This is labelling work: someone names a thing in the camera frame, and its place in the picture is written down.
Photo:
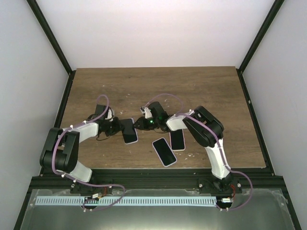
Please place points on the lavender phone case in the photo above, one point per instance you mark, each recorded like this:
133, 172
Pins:
168, 164

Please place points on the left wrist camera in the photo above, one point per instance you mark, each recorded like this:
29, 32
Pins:
109, 114

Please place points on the black frame post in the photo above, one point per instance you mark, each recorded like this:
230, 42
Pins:
277, 4
34, 6

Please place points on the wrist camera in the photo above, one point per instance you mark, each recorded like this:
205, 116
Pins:
146, 112
109, 114

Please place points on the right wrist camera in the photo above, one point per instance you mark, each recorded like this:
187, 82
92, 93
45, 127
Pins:
146, 112

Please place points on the light blue slotted cable duct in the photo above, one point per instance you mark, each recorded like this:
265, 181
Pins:
201, 201

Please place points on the black frame post right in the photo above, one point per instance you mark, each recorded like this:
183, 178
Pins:
277, 4

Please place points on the beige phone case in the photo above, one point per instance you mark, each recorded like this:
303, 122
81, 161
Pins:
178, 150

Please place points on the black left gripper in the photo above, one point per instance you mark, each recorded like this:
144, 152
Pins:
119, 127

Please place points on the black phone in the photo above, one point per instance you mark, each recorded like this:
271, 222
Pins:
129, 131
178, 140

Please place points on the white-edged black smartphone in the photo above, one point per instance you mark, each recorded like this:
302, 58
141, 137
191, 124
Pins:
164, 151

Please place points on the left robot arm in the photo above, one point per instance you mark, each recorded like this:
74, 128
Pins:
61, 148

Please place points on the black frame post left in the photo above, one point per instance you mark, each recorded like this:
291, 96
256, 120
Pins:
34, 6

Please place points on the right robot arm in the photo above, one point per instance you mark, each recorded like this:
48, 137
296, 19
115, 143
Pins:
206, 129

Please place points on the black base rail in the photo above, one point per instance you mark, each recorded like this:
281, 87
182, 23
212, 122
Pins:
188, 179

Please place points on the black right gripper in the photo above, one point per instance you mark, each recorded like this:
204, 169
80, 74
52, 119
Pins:
142, 126

